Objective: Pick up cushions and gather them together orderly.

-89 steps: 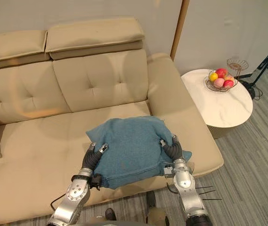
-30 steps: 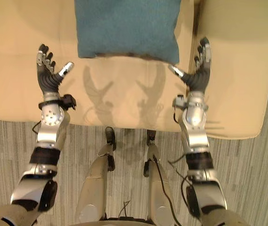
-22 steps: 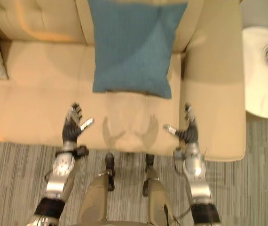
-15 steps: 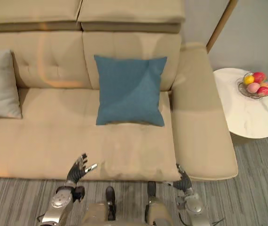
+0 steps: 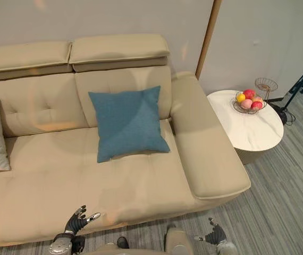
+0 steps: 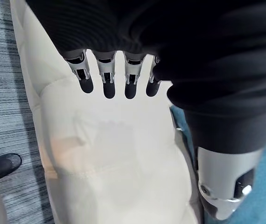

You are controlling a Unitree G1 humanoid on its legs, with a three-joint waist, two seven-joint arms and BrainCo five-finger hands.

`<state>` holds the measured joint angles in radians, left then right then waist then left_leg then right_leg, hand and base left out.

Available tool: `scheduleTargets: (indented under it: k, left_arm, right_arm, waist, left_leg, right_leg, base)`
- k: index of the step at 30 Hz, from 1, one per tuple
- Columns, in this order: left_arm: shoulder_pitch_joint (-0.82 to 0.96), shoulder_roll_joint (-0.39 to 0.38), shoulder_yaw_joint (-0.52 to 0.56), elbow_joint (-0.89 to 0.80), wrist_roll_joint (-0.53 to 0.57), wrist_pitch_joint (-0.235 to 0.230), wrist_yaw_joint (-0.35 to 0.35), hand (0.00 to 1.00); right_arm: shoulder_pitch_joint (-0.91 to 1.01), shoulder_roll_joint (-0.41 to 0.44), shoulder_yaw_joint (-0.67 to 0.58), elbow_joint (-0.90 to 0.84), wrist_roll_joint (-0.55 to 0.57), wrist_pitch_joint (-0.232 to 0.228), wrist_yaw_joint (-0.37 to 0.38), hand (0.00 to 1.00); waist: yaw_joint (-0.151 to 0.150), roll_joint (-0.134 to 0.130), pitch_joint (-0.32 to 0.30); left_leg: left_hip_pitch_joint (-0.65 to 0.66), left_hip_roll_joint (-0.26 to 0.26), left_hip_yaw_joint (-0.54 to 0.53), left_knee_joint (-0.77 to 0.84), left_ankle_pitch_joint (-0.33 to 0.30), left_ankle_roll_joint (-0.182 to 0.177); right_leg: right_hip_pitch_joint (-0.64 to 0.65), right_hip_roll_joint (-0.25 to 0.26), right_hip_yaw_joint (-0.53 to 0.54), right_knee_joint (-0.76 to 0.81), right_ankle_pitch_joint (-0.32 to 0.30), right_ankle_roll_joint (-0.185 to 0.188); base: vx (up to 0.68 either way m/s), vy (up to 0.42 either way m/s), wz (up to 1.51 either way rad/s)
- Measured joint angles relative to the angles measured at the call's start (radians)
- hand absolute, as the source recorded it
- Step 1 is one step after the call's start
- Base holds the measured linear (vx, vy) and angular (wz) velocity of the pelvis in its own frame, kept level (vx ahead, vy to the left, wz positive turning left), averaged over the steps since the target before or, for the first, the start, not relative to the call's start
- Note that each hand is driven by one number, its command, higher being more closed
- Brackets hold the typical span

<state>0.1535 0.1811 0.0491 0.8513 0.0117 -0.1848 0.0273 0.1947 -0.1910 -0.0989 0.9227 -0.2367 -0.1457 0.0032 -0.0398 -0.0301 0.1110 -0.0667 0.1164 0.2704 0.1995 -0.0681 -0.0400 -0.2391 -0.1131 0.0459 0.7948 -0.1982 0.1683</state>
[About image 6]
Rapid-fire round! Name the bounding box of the robot dark foot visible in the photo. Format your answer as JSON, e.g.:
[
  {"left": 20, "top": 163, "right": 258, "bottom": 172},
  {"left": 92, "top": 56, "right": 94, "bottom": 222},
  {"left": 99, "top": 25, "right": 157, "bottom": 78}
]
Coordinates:
[{"left": 0, "top": 153, "right": 22, "bottom": 182}]

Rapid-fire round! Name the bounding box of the white quilted cushion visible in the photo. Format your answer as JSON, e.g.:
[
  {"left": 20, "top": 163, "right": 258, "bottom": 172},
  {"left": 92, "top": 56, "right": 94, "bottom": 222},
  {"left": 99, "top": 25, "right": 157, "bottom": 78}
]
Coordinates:
[{"left": 8, "top": 0, "right": 201, "bottom": 224}]

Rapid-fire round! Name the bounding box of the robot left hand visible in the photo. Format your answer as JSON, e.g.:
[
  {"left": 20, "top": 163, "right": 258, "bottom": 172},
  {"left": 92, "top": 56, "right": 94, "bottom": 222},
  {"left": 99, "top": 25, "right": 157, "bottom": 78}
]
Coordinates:
[{"left": 25, "top": 0, "right": 266, "bottom": 221}]

